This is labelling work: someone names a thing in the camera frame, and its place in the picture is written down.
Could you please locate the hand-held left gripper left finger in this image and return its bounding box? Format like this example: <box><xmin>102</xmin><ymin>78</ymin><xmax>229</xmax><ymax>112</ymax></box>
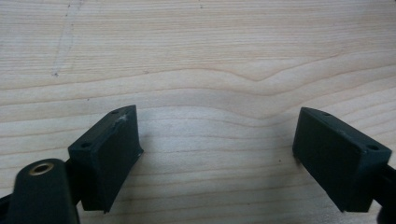
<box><xmin>67</xmin><ymin>105</ymin><xmax>145</xmax><ymax>214</ymax></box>

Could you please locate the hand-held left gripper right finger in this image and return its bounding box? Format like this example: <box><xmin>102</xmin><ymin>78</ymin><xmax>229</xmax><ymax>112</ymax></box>
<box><xmin>291</xmin><ymin>106</ymin><xmax>393</xmax><ymax>214</ymax></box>

